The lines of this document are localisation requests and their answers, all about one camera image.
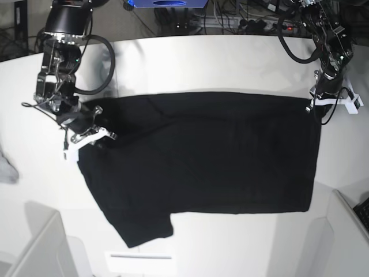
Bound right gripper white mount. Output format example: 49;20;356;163
56;106;117;153

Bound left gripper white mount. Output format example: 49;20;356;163
306;70;356;125

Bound black T-shirt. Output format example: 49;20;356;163
78;92;321;248

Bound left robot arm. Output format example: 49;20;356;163
277;1;353;126

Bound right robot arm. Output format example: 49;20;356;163
22;1;117;152

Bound grey cloth at table edge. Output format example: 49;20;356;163
0;149;19;185

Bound black keyboard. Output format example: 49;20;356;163
353;199;369;231

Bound black flat device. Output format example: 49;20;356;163
14;0;29;55

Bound white partition panel left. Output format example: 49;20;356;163
5;211;79;276

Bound white partition panel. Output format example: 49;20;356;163
323;190;368;277
5;211;79;276

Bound white partition panel right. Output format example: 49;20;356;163
323;190;368;277

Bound blue box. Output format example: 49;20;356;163
129;0;208;9

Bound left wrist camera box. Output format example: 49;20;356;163
344;95;364;115

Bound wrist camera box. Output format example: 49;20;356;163
63;145;79;162
344;95;364;115

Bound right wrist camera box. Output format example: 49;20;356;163
63;145;79;162

